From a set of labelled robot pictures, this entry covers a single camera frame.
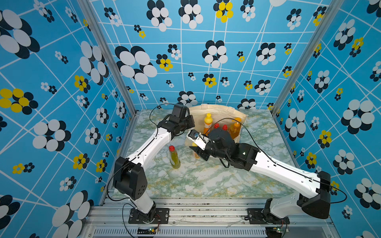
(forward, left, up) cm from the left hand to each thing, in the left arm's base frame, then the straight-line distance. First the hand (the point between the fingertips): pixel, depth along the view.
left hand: (195, 119), depth 84 cm
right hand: (-18, -1, +6) cm, 19 cm away
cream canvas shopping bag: (+5, -17, -2) cm, 18 cm away
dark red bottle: (-1, -13, -5) cm, 14 cm away
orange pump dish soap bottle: (-3, -23, -4) cm, 24 cm away
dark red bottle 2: (-2, -18, -5) cm, 18 cm away
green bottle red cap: (-19, +12, -14) cm, 26 cm away
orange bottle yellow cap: (+2, -8, -6) cm, 10 cm away
